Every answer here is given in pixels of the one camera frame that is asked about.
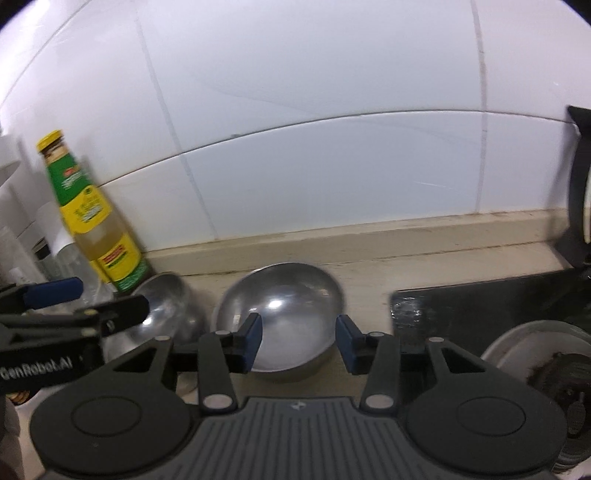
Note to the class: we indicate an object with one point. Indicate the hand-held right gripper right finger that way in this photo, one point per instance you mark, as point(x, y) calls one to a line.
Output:
point(348, 344)

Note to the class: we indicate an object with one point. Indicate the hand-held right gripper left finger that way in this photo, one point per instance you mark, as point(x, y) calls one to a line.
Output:
point(251, 341)

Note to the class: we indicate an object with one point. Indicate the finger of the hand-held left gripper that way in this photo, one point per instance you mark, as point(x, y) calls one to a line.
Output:
point(51, 290)
point(124, 311)

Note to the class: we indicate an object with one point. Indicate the stainless steel bowl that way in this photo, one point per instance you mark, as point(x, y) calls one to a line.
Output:
point(166, 304)
point(286, 304)

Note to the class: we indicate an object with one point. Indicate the yellow label green oil bottle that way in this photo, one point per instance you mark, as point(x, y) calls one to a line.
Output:
point(90, 207)

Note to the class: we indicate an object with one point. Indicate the black glass gas stove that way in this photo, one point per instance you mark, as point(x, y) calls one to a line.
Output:
point(461, 304)

